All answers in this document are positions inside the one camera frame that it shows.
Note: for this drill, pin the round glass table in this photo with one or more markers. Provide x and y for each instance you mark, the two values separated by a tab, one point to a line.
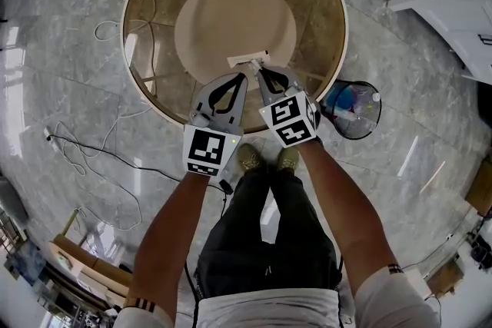
319	11

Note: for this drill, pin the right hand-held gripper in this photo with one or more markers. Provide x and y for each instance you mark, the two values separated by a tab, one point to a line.
288	119

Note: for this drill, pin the black wire trash bin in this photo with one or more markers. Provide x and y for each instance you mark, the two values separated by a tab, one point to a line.
355	130

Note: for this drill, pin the white paper piece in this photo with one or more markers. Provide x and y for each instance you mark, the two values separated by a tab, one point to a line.
246	59

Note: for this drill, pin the person's white shirt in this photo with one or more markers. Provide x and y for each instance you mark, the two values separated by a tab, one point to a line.
269	311

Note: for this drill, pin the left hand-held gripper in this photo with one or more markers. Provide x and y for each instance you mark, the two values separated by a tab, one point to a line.
207	150

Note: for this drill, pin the person's dark trousers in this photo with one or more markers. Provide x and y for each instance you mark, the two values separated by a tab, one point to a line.
269	249

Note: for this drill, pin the white power adapter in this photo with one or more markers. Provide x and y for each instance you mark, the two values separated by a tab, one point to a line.
48	134

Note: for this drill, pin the white sink cabinet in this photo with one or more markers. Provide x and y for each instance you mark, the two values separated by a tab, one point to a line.
453	23

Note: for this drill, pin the person's shoe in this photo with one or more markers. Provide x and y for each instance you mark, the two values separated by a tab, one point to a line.
249	159
287	159

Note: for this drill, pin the person's left forearm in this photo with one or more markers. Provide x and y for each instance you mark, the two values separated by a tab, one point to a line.
169	234

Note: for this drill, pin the grey padded object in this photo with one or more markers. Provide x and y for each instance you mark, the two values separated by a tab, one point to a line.
11	199

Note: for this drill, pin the person's right shoe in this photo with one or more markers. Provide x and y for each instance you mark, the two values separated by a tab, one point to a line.
287	159

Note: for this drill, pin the person's left shoe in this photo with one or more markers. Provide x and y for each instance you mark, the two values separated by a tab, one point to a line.
249	159

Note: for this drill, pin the person's right forearm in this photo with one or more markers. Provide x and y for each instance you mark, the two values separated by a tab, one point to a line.
346	211

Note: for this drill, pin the black equipment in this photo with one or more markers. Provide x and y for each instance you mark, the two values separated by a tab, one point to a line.
481	251

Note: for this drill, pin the white and red packet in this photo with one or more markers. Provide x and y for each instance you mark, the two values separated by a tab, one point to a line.
344	113

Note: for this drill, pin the light wooden furniture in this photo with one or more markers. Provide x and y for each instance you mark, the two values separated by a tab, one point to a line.
88	265

